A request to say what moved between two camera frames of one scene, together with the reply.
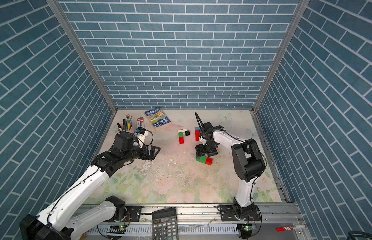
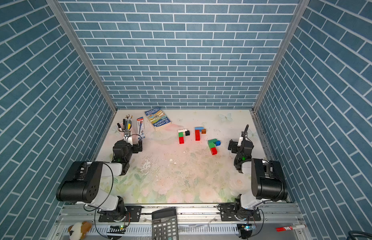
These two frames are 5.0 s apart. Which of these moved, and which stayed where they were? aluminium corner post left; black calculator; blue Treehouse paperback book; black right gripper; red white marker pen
Moved: black right gripper
Stayed: aluminium corner post left; black calculator; red white marker pen; blue Treehouse paperback book
